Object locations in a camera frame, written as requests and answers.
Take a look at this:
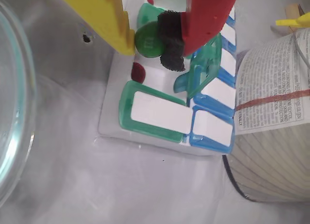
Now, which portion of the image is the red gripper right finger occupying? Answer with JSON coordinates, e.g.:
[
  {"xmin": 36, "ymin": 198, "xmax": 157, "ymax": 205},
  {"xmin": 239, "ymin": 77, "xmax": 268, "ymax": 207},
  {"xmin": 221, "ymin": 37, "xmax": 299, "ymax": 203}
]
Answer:
[{"xmin": 156, "ymin": 0, "xmax": 242, "ymax": 72}]

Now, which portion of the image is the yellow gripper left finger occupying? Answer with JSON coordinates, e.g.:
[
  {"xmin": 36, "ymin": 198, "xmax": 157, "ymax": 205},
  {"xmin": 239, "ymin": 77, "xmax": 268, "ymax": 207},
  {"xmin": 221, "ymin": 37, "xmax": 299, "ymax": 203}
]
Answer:
[{"xmin": 55, "ymin": 0, "xmax": 136, "ymax": 57}]

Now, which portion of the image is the green round pill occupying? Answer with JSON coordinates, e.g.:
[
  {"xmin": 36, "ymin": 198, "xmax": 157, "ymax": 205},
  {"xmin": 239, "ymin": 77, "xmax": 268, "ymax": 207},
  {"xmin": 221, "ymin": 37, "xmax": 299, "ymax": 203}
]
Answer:
[{"xmin": 134, "ymin": 22, "xmax": 168, "ymax": 59}]

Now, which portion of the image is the weekly pill organizer box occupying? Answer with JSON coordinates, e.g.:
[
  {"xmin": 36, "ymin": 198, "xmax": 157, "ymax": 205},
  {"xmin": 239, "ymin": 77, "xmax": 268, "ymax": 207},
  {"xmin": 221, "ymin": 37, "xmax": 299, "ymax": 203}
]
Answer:
[{"xmin": 98, "ymin": 0, "xmax": 239, "ymax": 157}]

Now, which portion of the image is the yellow plastic piece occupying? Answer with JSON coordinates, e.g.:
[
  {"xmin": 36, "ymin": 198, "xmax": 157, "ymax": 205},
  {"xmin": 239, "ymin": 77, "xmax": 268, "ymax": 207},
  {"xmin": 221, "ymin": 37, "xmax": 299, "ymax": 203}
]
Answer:
[{"xmin": 275, "ymin": 12, "xmax": 310, "ymax": 29}]

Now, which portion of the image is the clear container printed label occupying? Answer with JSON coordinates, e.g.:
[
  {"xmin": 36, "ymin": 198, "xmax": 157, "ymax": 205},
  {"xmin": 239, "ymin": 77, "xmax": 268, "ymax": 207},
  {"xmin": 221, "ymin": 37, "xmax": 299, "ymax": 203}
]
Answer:
[{"xmin": 222, "ymin": 28, "xmax": 310, "ymax": 203}]

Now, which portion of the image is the white tablecloth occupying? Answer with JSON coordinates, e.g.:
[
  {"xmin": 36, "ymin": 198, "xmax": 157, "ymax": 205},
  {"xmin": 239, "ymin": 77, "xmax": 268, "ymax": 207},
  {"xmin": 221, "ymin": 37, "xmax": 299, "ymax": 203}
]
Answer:
[{"xmin": 0, "ymin": 0, "xmax": 310, "ymax": 224}]

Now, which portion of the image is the glass bowl for green pills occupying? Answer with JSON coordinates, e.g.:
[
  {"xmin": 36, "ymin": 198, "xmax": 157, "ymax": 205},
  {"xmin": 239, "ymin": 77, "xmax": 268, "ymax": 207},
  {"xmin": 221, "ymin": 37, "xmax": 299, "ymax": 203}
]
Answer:
[{"xmin": 0, "ymin": 0, "xmax": 37, "ymax": 203}]

